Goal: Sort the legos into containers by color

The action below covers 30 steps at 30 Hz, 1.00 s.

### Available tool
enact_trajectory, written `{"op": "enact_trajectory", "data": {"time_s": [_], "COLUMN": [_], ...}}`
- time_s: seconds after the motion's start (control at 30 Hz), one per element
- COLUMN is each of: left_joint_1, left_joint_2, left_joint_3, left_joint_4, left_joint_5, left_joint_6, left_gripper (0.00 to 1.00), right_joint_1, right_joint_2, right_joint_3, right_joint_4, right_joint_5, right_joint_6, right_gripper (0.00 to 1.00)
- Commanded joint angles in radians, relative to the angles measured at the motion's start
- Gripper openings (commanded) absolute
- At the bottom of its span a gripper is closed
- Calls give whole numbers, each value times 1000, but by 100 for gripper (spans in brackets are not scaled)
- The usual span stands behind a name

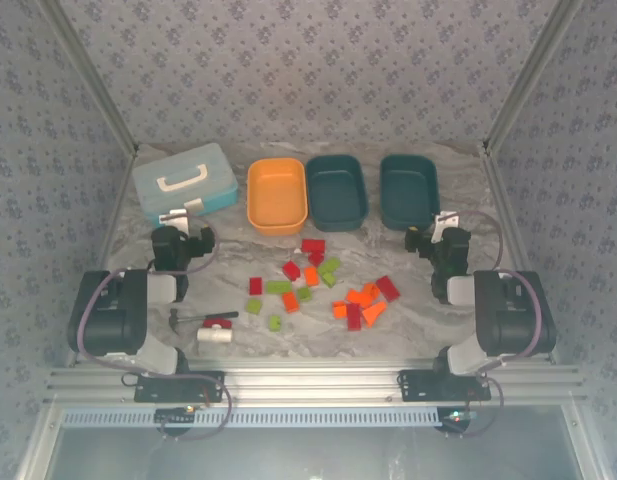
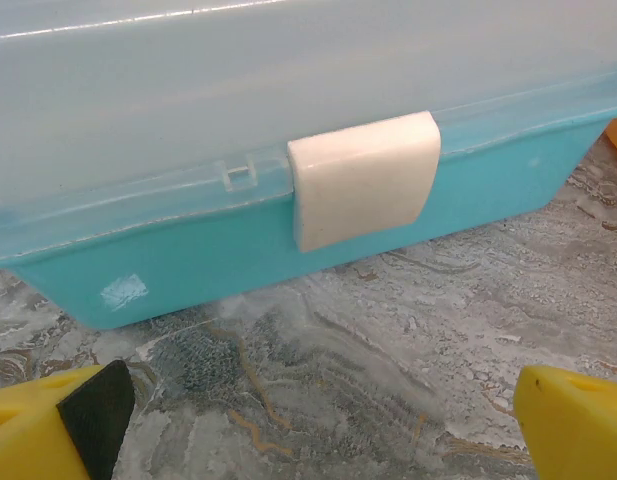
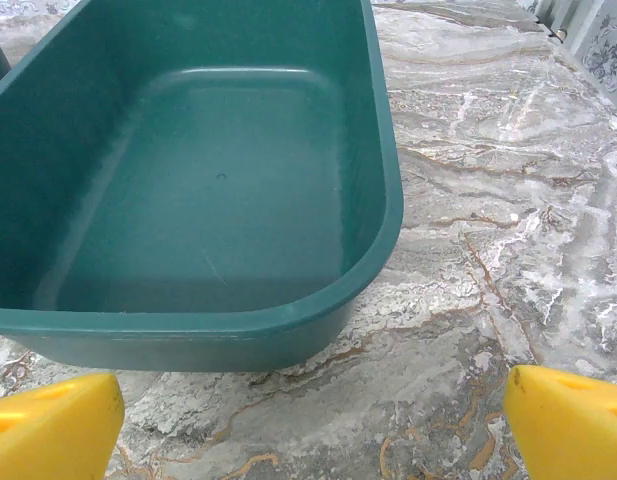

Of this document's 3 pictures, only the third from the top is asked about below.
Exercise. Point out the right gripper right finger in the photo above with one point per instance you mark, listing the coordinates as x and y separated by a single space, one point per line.
573 435

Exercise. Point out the aluminium frame post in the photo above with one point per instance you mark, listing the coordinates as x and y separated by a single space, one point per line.
548 17

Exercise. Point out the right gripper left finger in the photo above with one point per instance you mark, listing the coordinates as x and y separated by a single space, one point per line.
53 430

